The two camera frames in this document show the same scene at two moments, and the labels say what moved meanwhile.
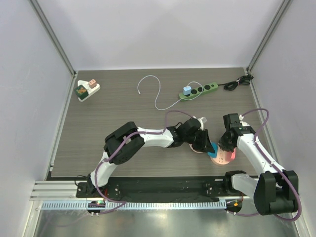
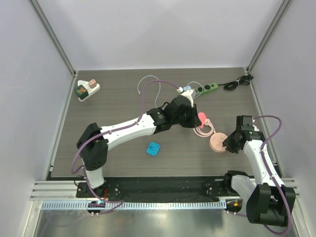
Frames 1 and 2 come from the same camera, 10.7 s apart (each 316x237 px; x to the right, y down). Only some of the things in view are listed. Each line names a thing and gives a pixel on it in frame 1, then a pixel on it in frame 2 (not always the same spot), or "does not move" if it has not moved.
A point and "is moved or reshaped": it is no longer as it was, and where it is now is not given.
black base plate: x=217 y=186 does not move
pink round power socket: x=221 y=158 is moved or reshaped
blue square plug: x=214 y=154 → x=153 y=149
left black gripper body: x=198 y=140 → x=188 y=120
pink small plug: x=92 y=83 does not move
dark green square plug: x=81 y=91 does not move
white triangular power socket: x=90 y=91 does not move
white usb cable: x=159 y=91 does not move
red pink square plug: x=231 y=156 → x=202 y=116
